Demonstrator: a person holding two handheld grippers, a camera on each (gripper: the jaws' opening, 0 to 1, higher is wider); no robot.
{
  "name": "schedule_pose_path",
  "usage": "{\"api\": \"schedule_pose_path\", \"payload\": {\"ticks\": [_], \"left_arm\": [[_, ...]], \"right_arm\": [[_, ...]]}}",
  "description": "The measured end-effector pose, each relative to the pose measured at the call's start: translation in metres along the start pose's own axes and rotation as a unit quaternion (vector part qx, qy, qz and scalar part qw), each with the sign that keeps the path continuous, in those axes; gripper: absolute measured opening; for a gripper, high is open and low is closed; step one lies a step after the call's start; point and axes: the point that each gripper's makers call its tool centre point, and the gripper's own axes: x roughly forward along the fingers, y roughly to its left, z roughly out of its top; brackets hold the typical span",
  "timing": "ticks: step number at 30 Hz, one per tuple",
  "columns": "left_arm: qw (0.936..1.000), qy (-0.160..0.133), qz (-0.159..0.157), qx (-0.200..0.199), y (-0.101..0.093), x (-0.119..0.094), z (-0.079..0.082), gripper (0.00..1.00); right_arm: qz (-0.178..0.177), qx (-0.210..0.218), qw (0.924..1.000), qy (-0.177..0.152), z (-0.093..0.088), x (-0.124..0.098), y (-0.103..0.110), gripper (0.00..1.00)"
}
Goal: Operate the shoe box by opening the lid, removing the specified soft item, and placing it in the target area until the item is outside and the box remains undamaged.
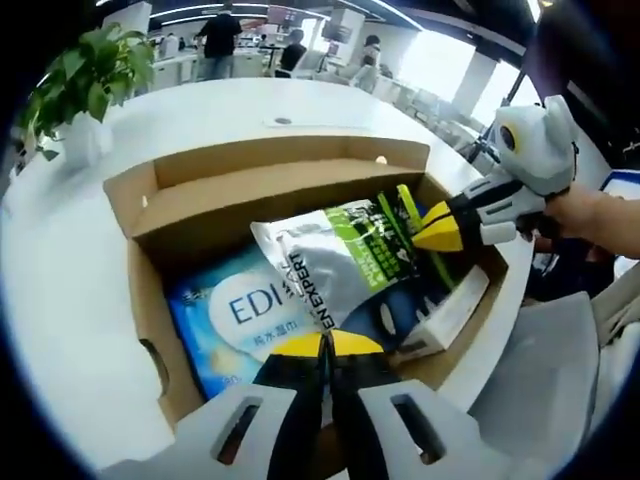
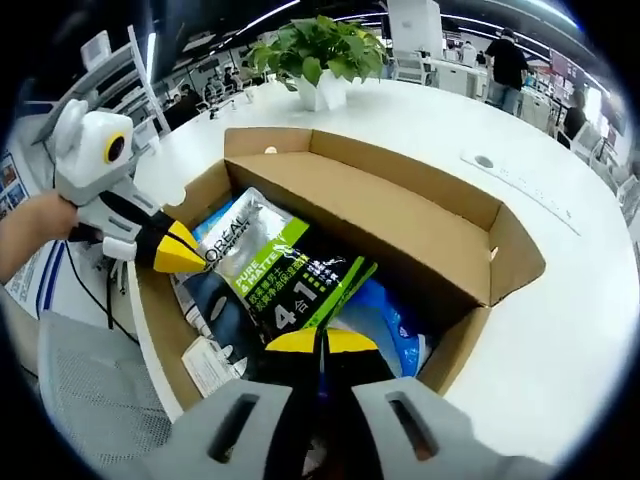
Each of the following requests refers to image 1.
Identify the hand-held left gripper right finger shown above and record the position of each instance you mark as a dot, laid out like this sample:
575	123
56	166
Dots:
360	400

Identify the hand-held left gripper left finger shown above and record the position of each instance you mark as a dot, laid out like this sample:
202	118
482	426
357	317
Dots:
295	400

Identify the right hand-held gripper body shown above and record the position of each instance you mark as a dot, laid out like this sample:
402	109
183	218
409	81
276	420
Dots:
540	150

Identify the light blue wet wipes pack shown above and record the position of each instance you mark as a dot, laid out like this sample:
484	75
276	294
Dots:
240	320

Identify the silver green soft pouch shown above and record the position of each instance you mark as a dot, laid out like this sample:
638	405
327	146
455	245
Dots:
340	260

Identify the brown cardboard shoe box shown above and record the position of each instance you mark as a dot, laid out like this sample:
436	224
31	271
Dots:
210	210

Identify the person's right hand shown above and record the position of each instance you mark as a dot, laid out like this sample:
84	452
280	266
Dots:
570	215

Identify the small white carton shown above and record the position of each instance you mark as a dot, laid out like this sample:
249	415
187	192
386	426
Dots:
450	315

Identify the blue white banner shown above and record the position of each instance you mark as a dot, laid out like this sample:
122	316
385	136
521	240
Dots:
622	186

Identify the grey chair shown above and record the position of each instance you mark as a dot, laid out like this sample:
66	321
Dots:
545	380

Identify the green potted plant white pot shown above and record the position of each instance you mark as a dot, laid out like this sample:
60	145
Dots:
85	75

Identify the dark wall monitor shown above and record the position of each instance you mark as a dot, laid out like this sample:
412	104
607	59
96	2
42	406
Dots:
337	31

